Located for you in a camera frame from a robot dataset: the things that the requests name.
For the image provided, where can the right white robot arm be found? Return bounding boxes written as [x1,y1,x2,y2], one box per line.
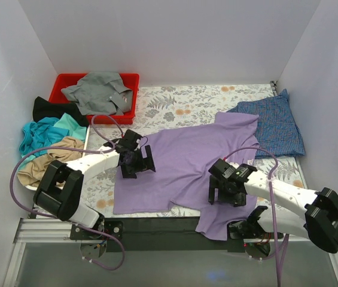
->
[209,159,338,254]

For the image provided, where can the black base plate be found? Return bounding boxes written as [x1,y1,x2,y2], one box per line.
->
[69,216,283,254]

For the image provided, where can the grey collared shirt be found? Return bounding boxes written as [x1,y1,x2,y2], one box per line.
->
[61,72,133,115]

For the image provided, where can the beige shirt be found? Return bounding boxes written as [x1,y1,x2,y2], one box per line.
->
[17,136,86,189]

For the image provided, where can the white oval basket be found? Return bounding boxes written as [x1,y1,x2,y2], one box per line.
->
[25,124,91,192]

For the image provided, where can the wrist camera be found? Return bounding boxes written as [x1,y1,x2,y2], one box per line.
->
[138,136,148,148]
[223,154,242,168]

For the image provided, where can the floral table mat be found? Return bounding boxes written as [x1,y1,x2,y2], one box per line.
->
[81,84,307,218]

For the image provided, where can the blue checkered folded shirt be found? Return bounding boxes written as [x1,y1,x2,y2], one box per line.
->
[229,89,305,157]

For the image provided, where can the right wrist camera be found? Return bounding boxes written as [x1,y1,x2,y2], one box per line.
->
[223,154,242,168]

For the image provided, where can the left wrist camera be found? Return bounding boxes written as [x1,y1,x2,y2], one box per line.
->
[138,136,148,148]

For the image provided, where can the black shirt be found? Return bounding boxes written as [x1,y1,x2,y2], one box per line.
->
[32,97,89,127]

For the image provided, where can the purple t shirt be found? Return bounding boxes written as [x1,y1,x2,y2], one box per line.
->
[113,112,258,241]

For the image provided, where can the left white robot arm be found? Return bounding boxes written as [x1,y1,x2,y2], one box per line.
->
[34,130,156,239]

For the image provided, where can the aluminium frame rail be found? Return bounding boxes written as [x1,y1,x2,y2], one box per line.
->
[3,218,338,286]

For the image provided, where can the red plastic bin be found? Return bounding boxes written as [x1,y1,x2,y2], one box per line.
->
[48,73,139,125]

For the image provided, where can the teal shirt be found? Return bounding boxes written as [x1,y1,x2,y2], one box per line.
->
[19,113,87,158]

